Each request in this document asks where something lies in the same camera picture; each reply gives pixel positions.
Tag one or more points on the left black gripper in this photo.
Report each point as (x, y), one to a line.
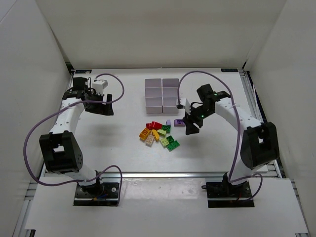
(99, 107)

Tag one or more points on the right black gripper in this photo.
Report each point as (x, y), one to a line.
(190, 119)

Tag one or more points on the dark purple lego brick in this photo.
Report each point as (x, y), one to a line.
(179, 123)

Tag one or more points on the dark green square lego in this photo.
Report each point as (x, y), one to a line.
(166, 128)

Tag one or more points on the red curved lego brick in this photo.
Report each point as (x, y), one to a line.
(156, 125)

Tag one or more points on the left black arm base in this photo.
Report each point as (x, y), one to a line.
(99, 194)

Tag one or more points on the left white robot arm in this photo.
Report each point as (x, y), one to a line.
(60, 150)

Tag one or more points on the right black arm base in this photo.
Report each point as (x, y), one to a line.
(220, 195)

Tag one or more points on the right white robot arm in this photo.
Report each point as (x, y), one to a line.
(257, 142)

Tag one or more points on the dark green small lego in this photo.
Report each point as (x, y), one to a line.
(170, 139)

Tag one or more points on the green flat lego plate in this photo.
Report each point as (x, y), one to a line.
(173, 145)

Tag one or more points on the light green curved lego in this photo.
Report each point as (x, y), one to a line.
(162, 132)

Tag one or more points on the light green lego brick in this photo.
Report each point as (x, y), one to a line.
(164, 142)

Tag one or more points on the yellow curved lego brick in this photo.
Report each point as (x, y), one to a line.
(155, 135)

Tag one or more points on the cream lego brick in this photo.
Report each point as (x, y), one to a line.
(149, 141)

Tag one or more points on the right white divided container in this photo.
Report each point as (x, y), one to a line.
(169, 95)

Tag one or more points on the white divided container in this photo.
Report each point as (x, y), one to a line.
(169, 95)
(153, 96)

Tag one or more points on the orange lego brick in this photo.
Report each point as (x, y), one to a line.
(144, 134)

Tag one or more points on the left white divided container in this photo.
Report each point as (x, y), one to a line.
(153, 96)

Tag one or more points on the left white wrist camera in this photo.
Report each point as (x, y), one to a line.
(99, 86)

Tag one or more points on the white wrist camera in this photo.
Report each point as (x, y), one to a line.
(183, 103)
(99, 86)

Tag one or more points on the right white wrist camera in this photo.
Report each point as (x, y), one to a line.
(183, 103)

